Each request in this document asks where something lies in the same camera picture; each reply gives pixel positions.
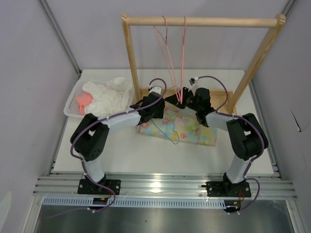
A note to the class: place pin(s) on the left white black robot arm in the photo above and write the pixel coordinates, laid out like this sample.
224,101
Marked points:
89,139

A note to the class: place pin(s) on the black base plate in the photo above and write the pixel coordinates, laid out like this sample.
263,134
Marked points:
87,187
227,189

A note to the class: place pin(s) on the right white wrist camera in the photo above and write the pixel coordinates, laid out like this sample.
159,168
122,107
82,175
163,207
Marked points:
193,81

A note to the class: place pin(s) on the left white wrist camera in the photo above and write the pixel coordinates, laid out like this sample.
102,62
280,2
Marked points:
154,88

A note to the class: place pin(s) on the aluminium mounting rail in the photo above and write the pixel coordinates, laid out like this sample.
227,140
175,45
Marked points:
160,186

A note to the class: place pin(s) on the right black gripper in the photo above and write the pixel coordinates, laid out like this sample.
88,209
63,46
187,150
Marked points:
174,100

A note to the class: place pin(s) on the pink garment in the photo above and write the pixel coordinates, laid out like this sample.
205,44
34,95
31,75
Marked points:
83,101

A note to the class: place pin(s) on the wooden hanger rack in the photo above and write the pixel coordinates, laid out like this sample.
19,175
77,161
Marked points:
274,26

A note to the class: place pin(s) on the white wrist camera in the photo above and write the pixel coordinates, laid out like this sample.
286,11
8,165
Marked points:
154,88
193,81

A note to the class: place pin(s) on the pink wire hanger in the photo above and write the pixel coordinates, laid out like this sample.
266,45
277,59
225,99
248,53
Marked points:
182,60
167,56

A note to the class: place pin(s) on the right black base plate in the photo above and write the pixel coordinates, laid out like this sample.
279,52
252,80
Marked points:
227,189

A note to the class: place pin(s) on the left pink wire hanger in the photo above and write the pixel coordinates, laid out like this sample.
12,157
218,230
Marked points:
167,56

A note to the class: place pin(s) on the floral pastel skirt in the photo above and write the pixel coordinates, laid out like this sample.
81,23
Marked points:
179,125

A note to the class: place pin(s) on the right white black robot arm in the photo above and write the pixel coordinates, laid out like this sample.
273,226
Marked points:
247,139

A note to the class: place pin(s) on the white plastic basket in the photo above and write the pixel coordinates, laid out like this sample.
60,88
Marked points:
72,108

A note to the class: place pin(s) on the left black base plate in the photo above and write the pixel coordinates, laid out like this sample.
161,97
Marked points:
87,187

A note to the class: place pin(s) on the white slotted cable duct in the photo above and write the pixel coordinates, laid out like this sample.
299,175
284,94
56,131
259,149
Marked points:
136,202

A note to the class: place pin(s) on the white crumpled garment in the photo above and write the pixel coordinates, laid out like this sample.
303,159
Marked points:
113,97

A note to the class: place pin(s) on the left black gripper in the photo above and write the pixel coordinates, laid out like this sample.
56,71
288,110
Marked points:
159,114

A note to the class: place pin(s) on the right pink wire hanger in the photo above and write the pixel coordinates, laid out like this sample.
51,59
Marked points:
182,60

